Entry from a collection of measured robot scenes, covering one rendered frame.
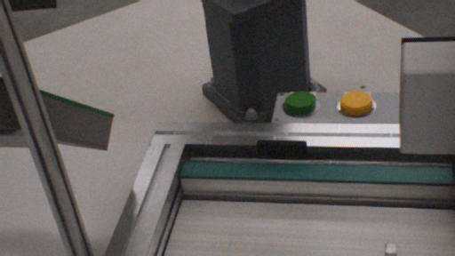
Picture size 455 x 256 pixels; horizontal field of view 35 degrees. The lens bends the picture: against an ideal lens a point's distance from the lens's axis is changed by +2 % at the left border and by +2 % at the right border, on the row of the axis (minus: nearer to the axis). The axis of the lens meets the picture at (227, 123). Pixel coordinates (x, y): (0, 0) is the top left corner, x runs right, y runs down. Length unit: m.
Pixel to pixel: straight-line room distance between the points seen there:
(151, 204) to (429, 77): 0.43
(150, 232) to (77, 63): 0.59
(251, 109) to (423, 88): 0.59
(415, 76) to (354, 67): 0.71
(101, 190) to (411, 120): 0.60
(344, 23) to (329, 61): 0.13
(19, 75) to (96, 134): 0.21
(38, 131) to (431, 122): 0.36
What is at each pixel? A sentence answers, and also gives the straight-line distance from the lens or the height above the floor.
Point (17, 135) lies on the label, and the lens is 0.72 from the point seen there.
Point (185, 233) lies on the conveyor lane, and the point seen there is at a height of 0.92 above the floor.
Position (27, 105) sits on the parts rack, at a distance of 0.68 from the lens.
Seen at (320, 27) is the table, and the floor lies 0.86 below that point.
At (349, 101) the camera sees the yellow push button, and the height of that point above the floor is 0.97.
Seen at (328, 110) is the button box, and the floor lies 0.96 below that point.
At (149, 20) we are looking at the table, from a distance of 1.41.
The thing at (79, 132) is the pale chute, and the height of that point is 1.04.
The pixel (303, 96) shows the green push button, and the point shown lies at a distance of 0.93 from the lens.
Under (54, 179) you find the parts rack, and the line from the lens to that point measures 0.73.
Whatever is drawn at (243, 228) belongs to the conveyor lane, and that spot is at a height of 0.92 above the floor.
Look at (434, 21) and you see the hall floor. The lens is 3.07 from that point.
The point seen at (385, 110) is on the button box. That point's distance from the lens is 0.92.
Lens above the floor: 1.50
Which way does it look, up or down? 36 degrees down
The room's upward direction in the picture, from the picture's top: 9 degrees counter-clockwise
